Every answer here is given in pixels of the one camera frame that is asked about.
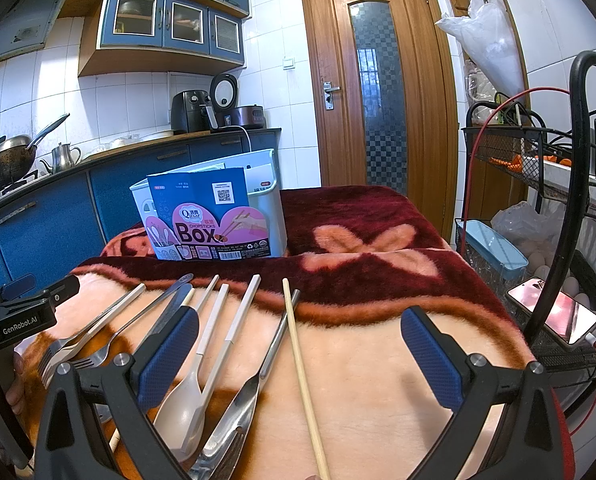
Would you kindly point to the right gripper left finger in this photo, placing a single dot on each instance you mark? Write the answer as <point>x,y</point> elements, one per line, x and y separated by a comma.
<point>71,443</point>

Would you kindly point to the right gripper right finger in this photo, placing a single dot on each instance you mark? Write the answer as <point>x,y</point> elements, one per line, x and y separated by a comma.
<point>531,440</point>

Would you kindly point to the steel fork smiley handle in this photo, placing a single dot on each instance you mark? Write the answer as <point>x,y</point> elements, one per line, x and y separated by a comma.
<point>98,357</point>

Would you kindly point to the white handled spoon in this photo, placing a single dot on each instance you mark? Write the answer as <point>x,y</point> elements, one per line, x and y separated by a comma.
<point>181,416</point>

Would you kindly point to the white handled utensil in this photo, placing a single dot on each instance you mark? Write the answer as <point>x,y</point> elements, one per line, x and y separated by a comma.
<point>233,331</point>

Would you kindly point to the wooden chopstick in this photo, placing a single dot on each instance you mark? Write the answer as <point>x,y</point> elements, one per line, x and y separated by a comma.
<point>313,428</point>

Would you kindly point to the steel table knife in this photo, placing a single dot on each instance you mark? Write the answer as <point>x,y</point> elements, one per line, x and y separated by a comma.
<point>157,315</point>

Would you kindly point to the blue lower kitchen cabinets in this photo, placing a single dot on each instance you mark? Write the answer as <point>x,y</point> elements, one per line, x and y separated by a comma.
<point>53,223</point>

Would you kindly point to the person's left hand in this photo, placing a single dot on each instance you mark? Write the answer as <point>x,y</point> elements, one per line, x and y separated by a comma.
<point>15,395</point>

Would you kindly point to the smartphone pink screen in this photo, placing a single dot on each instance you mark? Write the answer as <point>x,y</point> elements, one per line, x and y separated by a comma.
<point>569,323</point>

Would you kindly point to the red floral plush blanket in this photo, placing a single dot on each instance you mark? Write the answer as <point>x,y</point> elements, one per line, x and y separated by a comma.
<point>358,257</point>

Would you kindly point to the light blue lidded container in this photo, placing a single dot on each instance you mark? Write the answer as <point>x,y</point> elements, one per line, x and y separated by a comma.
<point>496,250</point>

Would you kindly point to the wok with lid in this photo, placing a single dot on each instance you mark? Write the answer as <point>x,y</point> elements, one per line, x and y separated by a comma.
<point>18,153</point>

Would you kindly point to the steel kettle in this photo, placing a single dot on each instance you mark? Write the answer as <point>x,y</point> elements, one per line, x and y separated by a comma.
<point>64,157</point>

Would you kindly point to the white utensil holder box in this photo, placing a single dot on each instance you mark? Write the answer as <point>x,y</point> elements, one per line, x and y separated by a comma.
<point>226,209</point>

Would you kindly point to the black air fryer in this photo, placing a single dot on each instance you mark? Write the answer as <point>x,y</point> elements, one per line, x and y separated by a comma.
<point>192,111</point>

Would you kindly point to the rice cooker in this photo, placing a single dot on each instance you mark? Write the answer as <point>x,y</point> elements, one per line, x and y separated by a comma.
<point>227,112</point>

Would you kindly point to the wooden door with glass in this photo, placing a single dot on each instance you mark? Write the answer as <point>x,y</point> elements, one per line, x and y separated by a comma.
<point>395,121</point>

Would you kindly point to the white plastic bag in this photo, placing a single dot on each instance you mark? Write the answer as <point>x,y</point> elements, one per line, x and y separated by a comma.
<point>487,37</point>

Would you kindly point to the blue glass wall cabinet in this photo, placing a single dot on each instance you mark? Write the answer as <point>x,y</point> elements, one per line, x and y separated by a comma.
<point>181,36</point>

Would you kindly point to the silver door handle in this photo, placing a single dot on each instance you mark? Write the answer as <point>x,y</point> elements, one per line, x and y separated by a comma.
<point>328,90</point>

